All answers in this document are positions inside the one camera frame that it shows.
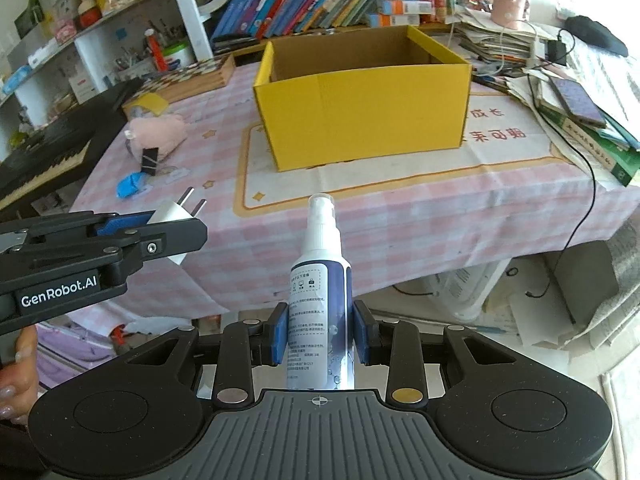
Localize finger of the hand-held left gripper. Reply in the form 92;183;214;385
0;211;156;239
87;217;209;286

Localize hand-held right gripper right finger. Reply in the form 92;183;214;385
351;300;518;407

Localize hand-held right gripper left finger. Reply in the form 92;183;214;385
120;305;290;408

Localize white plug adapter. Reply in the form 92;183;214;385
150;186;208;267

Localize white blue spray bottle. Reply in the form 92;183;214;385
285;193;357;392

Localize pink plush toy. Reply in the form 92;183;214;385
125;112;188;166

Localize yellow tape roll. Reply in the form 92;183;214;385
122;92;171;121

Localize yellow cardboard box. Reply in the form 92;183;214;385
252;25;472;173

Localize pink checkered cloth desktop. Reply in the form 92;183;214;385
70;52;626;321

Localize person's left hand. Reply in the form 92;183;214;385
0;327;40;426

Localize blue toy car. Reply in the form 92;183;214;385
116;172;146;199

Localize purple cloth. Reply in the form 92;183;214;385
35;320;131;391

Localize black electric keyboard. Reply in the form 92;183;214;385
0;77;146;211

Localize white plastic basket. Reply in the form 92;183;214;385
420;257;511;321

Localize white box red label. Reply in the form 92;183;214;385
67;75;96;103

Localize pen holder with pens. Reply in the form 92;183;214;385
115;45;156;77

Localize wooden chessboard box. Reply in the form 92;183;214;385
135;54;237;103

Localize red white tube bottle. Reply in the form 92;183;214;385
145;27;168;73

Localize white jar green lid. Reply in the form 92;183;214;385
162;42;196;68

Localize red white round bottle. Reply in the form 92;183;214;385
75;0;103;31

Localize white shelf unit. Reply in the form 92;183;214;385
0;0;217;128

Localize row of colourful children's books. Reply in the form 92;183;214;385
210;0;433;43

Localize green book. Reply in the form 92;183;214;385
537;105;640;188

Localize orange white small box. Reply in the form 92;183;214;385
370;13;421;28
382;0;433;15

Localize purple patterned notebook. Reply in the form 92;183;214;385
547;76;608;128

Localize pile of papers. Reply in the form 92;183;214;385
450;5;556;68

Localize white printed paper sheets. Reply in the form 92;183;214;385
555;7;640;126

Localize black rounded object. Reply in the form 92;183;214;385
565;15;630;58

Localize black cable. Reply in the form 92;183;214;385
522;30;601;326

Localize white cable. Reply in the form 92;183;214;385
492;15;541;78

